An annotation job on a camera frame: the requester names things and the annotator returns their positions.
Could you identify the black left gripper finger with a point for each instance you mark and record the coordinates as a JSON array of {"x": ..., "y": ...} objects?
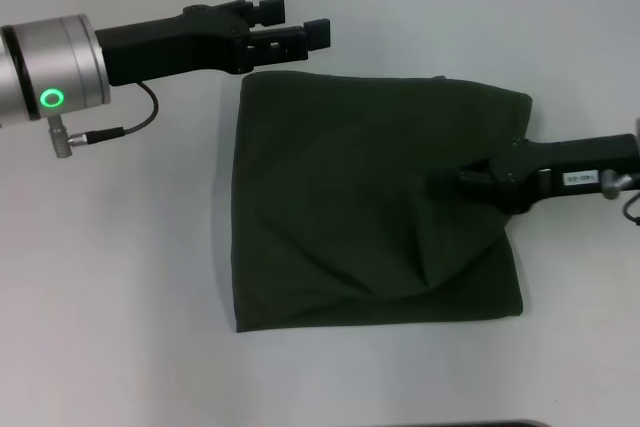
[
  {"x": 295, "y": 42},
  {"x": 267, "y": 11}
]

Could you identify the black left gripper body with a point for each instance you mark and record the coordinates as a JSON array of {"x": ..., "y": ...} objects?
[{"x": 165, "y": 49}]

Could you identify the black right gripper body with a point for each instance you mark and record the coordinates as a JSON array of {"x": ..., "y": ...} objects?
[{"x": 565, "y": 169}]

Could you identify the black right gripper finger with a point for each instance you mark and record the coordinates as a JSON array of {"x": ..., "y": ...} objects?
[
  {"x": 480, "y": 167},
  {"x": 460, "y": 187}
]

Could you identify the dark green FREE t-shirt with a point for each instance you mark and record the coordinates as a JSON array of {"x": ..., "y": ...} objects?
[{"x": 375, "y": 207}]

